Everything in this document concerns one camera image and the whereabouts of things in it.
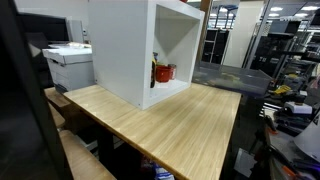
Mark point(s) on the grey plastic container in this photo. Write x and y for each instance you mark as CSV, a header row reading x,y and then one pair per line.
x,y
245,81

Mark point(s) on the red mug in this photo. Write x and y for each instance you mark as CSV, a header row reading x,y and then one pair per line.
x,y
163,74

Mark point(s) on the red tin can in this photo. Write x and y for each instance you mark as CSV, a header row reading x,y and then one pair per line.
x,y
172,71

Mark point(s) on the white cube shelf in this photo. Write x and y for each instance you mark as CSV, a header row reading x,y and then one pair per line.
x,y
125,33

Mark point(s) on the light wooden bench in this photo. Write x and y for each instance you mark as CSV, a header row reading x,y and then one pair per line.
x,y
83,164

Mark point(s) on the white cardboard file box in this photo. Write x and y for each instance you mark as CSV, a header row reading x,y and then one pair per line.
x,y
70,68

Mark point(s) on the black monitor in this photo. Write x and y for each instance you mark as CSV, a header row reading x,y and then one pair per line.
x,y
53,28

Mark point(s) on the yellow tool on bench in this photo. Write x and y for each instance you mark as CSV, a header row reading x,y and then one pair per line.
x,y
281,89

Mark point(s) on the white black device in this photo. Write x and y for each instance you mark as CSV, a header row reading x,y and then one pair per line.
x,y
297,106

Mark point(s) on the black foreground post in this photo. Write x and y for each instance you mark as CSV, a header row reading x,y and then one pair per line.
x,y
30,146

